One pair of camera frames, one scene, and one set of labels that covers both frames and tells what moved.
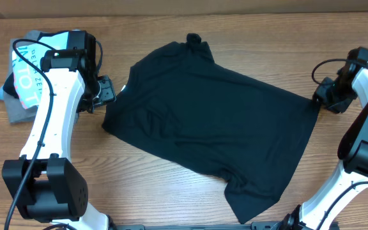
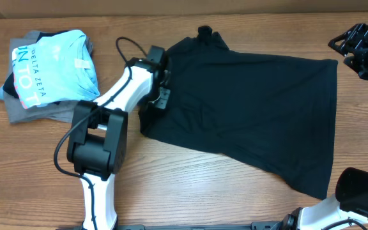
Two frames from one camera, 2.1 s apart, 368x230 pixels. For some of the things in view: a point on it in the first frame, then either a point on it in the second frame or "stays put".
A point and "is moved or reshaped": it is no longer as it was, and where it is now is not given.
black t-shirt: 255,136 is moved or reshaped
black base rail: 239,226 stays put
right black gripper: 337,106 → 360,36
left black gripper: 108,94 → 160,102
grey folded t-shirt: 16,112 stays put
